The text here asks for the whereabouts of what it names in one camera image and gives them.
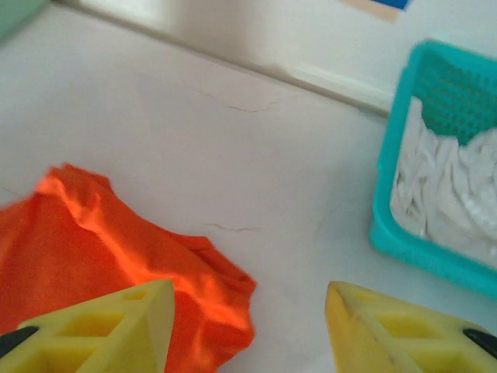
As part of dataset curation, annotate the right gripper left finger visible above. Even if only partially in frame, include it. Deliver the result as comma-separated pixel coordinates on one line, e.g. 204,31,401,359
0,279,176,373

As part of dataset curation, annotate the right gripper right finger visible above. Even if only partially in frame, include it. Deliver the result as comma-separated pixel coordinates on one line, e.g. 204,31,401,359
325,280,497,373

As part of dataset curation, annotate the orange t-shirt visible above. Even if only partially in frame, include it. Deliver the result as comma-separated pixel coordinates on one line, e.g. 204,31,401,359
0,162,258,373

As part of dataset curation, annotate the teal plastic basket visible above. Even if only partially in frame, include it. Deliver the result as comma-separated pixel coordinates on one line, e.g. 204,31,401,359
368,38,497,302

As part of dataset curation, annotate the white t-shirt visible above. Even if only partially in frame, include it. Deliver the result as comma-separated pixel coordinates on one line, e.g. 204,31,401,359
389,95,497,265

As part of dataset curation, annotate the blue panel with beige circle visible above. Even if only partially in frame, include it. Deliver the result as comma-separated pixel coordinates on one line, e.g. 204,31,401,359
336,0,413,24

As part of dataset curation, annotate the mint green case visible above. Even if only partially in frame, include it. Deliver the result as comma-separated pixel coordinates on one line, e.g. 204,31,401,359
0,0,50,44

